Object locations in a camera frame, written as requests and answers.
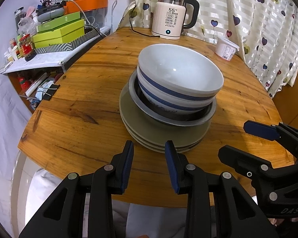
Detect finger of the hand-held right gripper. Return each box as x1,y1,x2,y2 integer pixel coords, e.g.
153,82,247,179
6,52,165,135
218,145,276,181
243,120,298,163

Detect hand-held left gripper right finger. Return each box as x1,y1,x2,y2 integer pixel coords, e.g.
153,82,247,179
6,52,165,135
164,140,280,238

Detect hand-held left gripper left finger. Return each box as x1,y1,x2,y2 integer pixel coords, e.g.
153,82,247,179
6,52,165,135
18,140,135,238

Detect beige plate with blue motif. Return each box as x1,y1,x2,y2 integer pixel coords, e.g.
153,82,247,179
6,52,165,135
119,83,211,147
122,119,206,150
125,126,201,154

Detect stainless steel bowl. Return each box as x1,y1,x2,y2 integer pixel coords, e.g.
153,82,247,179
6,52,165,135
128,72,218,127

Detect white bowl with blue stripe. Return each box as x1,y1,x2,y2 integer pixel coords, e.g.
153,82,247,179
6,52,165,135
138,44,224,101
136,66,214,116

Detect person's right hand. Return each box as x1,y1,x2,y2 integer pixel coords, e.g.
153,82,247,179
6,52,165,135
266,217,298,227

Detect brown wooden panel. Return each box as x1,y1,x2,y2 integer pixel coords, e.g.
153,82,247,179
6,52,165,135
273,25,298,129

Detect person's grey clothing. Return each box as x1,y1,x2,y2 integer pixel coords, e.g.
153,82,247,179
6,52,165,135
32,169,216,238

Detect white plastic tub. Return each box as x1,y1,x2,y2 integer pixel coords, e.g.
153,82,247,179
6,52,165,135
215,36,239,61

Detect heart patterned curtain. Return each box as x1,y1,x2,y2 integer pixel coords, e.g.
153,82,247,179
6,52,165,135
132,0,298,98

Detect white rolled paper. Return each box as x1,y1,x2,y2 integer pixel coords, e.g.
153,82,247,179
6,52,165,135
25,73,50,96

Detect red toy figure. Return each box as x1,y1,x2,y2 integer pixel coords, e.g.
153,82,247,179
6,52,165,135
18,76,28,92

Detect white shelf board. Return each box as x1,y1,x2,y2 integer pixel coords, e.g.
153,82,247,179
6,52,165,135
0,30,112,75

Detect zigzag patterned box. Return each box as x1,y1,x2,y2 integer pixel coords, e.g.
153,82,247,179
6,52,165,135
33,27,101,55

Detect cream electric kettle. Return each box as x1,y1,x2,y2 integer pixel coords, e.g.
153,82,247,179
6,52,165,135
151,0,200,40

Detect lime green box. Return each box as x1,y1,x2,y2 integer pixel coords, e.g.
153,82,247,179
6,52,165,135
32,19,86,49

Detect red figurine can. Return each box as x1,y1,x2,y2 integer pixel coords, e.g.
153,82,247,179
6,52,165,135
18,33,35,61

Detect small white bottles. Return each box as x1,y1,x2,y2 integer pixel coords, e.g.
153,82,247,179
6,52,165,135
5,38,21,61

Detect clear box with orange lid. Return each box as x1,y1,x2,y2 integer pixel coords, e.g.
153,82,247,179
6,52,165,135
65,0,109,29

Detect grey handheld device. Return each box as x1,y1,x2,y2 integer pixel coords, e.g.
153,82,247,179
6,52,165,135
36,5,66,23

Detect clear plastic bag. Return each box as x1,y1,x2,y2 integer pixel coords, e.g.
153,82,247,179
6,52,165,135
17,17,38,36

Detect dark glass jar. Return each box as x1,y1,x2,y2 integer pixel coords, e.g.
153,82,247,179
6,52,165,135
14,7,25,25

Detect black kettle power cord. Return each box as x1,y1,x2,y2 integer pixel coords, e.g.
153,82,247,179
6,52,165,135
129,5,162,39

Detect white cable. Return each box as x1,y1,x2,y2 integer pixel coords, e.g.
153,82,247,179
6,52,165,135
70,0,88,24
111,0,121,34

